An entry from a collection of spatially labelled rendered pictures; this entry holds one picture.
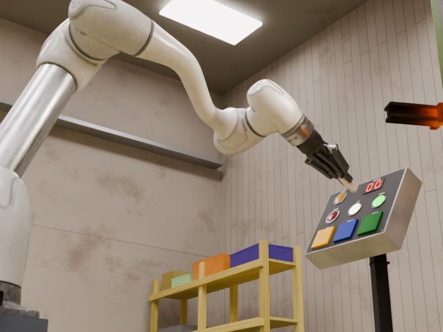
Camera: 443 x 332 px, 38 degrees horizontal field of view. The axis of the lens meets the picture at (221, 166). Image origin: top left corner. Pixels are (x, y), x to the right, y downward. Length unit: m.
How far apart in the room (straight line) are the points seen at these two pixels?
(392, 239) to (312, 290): 5.98
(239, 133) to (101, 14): 0.57
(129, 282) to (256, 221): 1.91
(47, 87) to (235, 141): 0.60
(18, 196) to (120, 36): 0.52
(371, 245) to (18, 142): 1.07
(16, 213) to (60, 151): 7.48
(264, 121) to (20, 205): 0.86
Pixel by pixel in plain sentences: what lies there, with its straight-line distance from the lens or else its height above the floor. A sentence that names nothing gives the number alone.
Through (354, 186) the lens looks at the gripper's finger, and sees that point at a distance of 1.97.
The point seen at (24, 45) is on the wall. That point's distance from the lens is 9.08.
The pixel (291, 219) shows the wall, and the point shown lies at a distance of 8.36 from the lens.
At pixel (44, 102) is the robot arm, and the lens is 1.53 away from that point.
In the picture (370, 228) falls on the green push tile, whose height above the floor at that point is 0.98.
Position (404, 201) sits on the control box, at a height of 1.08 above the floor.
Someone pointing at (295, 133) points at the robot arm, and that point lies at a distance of 1.84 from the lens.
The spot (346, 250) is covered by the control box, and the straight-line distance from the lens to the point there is 2.04.
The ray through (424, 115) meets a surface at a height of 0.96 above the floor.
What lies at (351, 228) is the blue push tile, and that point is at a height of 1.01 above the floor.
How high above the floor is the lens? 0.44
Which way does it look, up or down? 22 degrees up
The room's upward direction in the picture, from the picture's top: 1 degrees clockwise
